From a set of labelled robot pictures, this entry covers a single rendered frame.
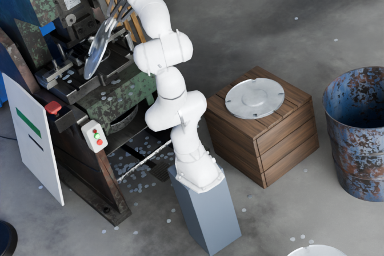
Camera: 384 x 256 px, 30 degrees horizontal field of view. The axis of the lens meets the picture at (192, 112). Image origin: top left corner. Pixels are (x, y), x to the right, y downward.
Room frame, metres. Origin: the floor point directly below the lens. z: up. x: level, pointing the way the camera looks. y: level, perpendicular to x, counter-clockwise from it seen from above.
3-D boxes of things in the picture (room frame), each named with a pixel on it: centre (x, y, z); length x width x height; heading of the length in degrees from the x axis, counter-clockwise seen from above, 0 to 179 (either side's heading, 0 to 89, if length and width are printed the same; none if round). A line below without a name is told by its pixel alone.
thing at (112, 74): (2.77, 0.32, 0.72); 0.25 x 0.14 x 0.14; 30
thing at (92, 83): (2.93, 0.41, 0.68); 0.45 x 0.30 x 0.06; 120
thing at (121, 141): (2.93, 0.41, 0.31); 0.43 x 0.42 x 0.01; 120
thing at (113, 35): (3.01, 0.26, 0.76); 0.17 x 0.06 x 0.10; 120
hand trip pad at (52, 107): (2.56, 0.58, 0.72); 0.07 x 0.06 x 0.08; 30
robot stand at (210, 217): (2.25, 0.06, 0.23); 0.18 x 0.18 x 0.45; 22
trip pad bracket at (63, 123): (2.57, 0.56, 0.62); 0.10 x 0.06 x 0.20; 120
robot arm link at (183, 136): (2.26, 0.02, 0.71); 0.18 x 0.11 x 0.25; 98
